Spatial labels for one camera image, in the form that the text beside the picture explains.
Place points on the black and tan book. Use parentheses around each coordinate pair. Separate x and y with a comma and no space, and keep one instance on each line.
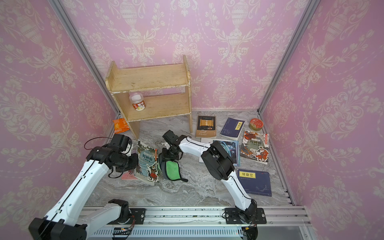
(206,127)

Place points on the dark blue book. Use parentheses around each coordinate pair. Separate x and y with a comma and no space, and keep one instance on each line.
(255,182)

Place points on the dark purple book yellow label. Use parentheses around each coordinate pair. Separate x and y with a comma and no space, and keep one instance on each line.
(232,128)

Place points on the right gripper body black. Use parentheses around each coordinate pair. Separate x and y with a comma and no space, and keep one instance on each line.
(169,154)

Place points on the white book blue swirl cover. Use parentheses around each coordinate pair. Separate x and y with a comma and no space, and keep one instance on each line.
(231,146)

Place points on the red round tin can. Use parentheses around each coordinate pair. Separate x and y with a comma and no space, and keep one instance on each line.
(256,124)

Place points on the red illustrated Chinese book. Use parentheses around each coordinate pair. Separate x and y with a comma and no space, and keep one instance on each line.
(255,146)

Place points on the orange snack packet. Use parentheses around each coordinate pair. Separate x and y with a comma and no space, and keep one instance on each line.
(120,126)

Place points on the wooden two-tier shelf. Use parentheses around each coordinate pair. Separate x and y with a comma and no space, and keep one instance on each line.
(120,83)

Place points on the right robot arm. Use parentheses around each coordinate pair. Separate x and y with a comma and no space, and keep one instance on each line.
(217,161)

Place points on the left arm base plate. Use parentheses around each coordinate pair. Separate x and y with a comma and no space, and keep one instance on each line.
(133,215)

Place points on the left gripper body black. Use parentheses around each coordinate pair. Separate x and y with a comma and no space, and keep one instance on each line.
(128,162)

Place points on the pink Hamlet book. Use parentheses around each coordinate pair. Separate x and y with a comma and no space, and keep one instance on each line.
(129,176)

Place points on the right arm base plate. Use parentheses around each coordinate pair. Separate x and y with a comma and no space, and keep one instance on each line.
(235,216)

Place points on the grey-green illustrated Chinese book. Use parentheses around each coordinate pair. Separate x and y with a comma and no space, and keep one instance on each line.
(148,167)

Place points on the white plastic jar red label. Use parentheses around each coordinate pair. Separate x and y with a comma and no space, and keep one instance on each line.
(137,101)

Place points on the green cloth with black trim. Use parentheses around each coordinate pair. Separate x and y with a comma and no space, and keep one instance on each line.
(171,169)

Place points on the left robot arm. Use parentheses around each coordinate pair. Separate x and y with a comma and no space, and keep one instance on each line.
(62,221)

